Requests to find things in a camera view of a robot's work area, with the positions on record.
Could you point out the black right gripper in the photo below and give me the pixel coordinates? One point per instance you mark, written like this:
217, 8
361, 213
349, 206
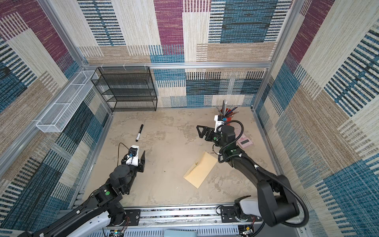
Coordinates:
211, 136

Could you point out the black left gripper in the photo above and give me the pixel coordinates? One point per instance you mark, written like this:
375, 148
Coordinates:
140, 163

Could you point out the tan manila envelope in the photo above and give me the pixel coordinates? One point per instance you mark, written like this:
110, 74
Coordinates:
200, 170

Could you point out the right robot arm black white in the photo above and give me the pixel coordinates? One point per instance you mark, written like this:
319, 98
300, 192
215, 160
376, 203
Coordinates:
278, 203

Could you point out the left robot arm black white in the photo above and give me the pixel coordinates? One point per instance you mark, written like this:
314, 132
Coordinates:
102, 207

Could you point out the black and white marker pen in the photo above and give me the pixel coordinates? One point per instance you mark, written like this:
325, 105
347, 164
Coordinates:
139, 133

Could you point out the pens in red cup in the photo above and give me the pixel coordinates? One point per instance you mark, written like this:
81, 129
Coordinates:
227, 110

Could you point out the pink calculator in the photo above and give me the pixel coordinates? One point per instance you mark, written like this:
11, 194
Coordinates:
244, 141

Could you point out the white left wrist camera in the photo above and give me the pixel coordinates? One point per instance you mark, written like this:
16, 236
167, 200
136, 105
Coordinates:
133, 152

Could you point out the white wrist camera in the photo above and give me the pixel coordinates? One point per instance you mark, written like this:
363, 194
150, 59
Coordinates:
133, 152
218, 122

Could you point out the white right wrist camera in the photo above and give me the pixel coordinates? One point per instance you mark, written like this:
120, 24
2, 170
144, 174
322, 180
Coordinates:
218, 122

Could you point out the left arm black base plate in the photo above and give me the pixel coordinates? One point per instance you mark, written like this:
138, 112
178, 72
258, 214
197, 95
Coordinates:
131, 217

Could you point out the black mesh wire shelf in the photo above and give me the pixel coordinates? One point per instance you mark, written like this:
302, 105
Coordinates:
126, 89

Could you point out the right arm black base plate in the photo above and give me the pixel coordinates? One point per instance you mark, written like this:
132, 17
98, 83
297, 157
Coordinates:
229, 215

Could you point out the white mesh wire basket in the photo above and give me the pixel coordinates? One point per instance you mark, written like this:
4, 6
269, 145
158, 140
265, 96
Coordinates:
58, 115

